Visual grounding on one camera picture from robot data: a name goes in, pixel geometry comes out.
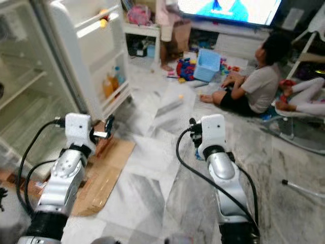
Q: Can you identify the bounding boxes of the white bouncer seat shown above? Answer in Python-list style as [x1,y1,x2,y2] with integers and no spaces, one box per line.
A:
[270,104,325,128]

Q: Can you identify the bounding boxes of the clear crisper drawer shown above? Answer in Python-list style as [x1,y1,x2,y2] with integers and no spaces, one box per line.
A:
[0,94,67,163]

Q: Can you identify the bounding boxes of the small yellow packet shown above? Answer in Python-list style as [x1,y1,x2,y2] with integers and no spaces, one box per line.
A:
[100,8,111,28]

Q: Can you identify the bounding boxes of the standing child pink top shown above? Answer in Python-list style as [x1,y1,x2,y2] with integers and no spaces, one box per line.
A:
[155,0,181,73]

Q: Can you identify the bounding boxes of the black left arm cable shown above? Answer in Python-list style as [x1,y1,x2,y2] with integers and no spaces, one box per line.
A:
[16,118,67,219]

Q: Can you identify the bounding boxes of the metal cane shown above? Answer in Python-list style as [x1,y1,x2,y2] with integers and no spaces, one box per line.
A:
[281,179,325,200]

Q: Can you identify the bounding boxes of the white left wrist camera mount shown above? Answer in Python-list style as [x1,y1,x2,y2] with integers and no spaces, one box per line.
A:
[63,112,95,152]

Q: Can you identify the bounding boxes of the white side table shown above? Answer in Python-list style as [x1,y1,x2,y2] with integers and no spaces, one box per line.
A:
[123,23,160,64]

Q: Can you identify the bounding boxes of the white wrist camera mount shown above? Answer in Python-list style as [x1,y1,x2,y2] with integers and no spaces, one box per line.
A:
[197,114,227,159]
[63,112,95,152]

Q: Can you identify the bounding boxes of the small black device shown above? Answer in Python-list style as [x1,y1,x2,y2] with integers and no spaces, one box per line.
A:
[128,41,147,57]

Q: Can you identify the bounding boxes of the seated child grey shirt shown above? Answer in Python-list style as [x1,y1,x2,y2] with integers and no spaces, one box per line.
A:
[199,32,293,118]

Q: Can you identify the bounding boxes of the white chair frame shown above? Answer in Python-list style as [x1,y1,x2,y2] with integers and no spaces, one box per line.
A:
[287,15,325,82]

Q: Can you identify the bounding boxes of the person legs white trousers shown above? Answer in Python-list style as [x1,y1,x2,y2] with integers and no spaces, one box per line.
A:
[277,76,325,116]

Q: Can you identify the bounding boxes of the blue plastic basket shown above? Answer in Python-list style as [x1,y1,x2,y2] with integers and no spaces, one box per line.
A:
[193,48,222,83]

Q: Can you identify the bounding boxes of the colourful toy pile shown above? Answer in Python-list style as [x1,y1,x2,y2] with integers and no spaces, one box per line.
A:
[176,57,197,82]

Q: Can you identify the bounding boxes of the white fridge cabinet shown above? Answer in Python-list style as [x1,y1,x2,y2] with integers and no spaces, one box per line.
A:
[0,0,82,168]

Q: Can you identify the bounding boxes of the white fridge door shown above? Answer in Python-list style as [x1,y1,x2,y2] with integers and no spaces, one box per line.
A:
[48,0,133,121]

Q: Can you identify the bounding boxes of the small black object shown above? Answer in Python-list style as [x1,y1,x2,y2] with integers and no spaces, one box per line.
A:
[0,188,9,211]

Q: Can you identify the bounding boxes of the orange sauce squeeze bottle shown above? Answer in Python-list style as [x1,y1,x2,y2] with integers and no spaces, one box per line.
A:
[103,76,113,100]

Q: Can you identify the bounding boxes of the pink backpack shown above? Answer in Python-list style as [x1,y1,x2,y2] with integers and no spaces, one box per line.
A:
[127,4,152,26]

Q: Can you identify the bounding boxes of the clear bottle blue cap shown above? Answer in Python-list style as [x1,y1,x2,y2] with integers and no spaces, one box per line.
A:
[115,66,125,86]

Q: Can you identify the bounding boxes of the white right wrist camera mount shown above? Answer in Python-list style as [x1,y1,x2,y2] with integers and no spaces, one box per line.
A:
[197,114,227,159]

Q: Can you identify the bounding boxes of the flat screen television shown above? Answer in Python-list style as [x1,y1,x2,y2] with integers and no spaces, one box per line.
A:
[177,0,284,27]

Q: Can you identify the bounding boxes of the orange juice bottle white cap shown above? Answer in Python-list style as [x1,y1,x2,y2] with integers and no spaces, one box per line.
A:
[110,71,120,95]

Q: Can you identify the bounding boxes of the white rimmed fridge shelf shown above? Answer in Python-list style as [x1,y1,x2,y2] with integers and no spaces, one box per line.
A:
[0,70,46,110]

